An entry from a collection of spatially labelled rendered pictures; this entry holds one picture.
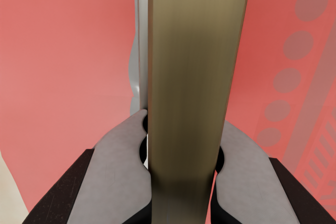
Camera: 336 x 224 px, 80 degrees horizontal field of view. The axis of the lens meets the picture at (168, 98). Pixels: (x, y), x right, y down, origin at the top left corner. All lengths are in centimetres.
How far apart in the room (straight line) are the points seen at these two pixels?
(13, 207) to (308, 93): 34
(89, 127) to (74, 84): 4
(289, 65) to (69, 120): 20
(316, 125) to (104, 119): 20
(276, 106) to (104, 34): 16
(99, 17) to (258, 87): 14
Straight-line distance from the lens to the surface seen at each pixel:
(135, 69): 17
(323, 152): 26
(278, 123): 22
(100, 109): 20
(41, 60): 20
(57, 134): 23
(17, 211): 34
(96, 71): 18
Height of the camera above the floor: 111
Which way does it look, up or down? 65 degrees down
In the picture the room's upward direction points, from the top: 179 degrees counter-clockwise
